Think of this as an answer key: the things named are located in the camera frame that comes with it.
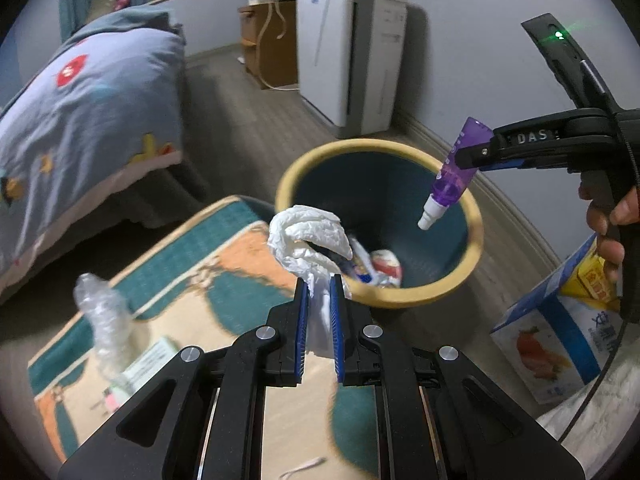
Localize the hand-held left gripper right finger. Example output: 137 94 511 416
329 275 586 480

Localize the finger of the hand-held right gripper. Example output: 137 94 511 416
456 109 608 172

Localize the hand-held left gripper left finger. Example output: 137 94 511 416
57 276 311 480

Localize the pink white wrapper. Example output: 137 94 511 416
370 249 403 288

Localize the purple tube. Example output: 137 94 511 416
417 116 493 232

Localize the white tissue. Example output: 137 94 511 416
267 204 355 358

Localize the teal bin with yellow rim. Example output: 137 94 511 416
275 139 485 311

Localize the white green box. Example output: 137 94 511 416
102 337 181 411

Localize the clear plastic bottle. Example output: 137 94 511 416
73 272 133 381

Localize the person's right hand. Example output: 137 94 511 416
579 180 640 281

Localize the patterned teal orange cushion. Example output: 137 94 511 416
27 195 381 480

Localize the bed with grey skirt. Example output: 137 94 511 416
125 35 211 231

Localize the white air purifier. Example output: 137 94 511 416
295 0 408 140

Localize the wooden cabinet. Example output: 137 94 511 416
237 0 301 91

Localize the printed blue blanket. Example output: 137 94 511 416
0 7 187 301

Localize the white string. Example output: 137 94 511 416
279 456 327 480

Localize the cream cable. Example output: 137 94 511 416
256 0 301 92

